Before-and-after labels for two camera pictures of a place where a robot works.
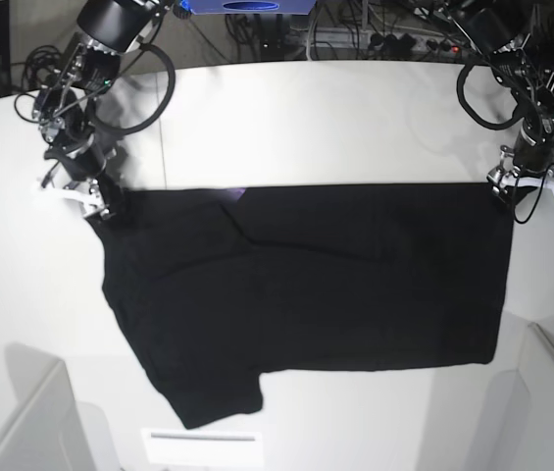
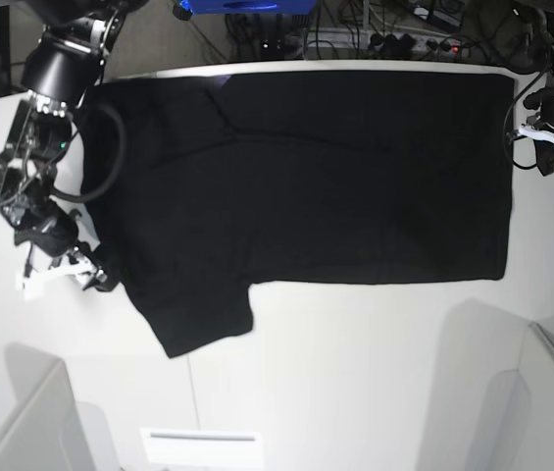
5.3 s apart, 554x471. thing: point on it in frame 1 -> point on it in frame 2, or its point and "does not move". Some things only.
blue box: [249, 7] does not move
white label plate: [184, 446] does not move
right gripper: [73, 178] -> [56, 233]
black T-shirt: [218, 286] -> [198, 187]
